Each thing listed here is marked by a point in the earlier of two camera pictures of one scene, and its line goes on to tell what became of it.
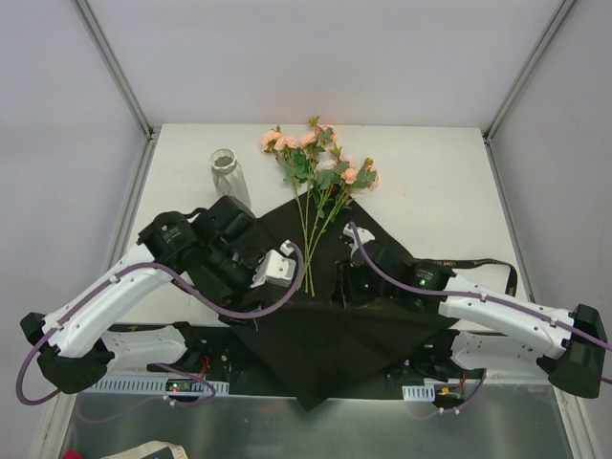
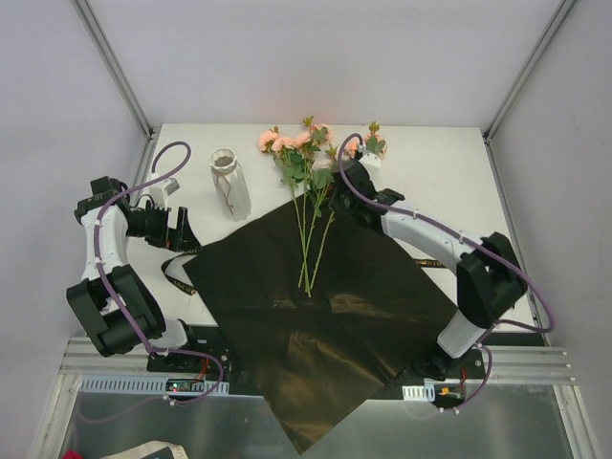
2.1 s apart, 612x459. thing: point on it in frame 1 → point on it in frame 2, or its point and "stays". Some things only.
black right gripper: (348, 285) → (348, 180)
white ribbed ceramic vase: (229, 177) stays
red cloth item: (72, 454) stays
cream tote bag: (142, 450) stays
